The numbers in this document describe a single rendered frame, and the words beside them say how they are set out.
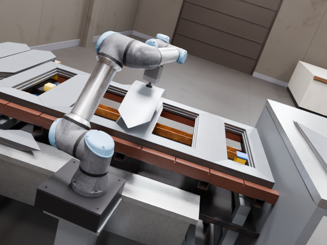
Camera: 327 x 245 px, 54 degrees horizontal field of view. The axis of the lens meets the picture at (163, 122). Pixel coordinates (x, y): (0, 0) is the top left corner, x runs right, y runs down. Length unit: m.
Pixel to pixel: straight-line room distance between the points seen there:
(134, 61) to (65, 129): 0.38
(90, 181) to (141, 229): 0.62
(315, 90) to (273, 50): 2.52
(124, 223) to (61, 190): 0.59
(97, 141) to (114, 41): 0.41
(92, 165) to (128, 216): 0.61
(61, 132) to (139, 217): 0.71
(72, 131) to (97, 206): 0.30
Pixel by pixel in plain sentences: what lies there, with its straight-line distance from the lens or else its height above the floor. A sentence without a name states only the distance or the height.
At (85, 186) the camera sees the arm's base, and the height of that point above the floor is 0.81.
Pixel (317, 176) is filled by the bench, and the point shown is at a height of 1.05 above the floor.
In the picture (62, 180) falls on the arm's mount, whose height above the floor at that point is 0.77.
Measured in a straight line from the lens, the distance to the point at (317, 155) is 1.74.
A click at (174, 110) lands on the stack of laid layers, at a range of 2.24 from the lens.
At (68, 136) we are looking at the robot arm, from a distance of 1.28.
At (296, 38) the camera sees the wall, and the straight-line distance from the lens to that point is 9.63.
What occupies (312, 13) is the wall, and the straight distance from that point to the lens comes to 9.65.
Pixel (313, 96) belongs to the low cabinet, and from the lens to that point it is 7.51.
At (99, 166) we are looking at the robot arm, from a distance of 1.26.
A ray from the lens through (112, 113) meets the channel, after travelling 2.21.
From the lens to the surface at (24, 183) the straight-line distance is 1.92.
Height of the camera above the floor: 1.58
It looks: 22 degrees down
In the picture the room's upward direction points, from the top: 18 degrees clockwise
